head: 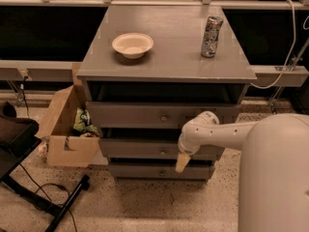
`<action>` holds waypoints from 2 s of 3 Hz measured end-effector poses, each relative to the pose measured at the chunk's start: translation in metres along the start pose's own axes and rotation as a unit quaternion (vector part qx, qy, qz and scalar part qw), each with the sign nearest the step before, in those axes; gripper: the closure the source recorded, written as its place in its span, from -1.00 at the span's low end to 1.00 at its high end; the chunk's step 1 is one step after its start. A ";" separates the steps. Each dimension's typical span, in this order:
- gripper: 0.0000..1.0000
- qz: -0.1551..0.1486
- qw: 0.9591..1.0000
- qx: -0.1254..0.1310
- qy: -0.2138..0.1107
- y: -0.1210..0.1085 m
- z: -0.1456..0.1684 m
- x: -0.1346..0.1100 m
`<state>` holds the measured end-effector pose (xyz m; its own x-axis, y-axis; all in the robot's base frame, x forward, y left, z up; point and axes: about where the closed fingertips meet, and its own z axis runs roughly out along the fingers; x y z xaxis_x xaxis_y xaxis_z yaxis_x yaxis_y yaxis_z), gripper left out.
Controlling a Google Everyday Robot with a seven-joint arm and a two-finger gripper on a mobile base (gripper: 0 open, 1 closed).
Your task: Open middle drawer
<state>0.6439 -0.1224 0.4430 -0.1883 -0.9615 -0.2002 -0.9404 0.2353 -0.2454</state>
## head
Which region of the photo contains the brown cardboard box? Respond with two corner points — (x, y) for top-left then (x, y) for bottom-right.
(34, 61), (100, 168)

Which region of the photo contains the grey drawer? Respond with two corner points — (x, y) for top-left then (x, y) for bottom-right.
(108, 164), (214, 180)
(99, 139), (224, 160)
(86, 101), (240, 129)

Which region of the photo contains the white cable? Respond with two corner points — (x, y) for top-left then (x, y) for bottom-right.
(249, 0), (297, 90)

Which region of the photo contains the grey bottom drawer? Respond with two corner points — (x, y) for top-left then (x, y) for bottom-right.
(108, 164), (214, 180)

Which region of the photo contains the grey metal railing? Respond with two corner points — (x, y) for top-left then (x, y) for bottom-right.
(0, 0), (309, 88)

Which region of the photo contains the green snack bag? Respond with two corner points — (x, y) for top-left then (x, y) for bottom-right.
(72, 107), (98, 137)

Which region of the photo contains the grey drawer cabinet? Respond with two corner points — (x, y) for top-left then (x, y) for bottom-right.
(77, 6), (256, 166)

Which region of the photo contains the black stand with base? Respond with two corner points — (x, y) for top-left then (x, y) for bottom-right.
(0, 101), (90, 232)

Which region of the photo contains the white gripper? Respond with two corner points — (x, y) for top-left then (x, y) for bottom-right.
(176, 138), (200, 173)

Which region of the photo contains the grey top drawer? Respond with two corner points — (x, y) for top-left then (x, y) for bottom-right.
(86, 101), (240, 129)

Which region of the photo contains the crushed drink can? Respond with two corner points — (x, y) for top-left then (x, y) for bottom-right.
(201, 15), (223, 58)

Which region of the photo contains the black floor cable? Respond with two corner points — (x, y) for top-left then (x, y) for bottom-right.
(18, 163), (79, 232)

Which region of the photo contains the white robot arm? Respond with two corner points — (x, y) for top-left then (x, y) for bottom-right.
(176, 111), (309, 232)

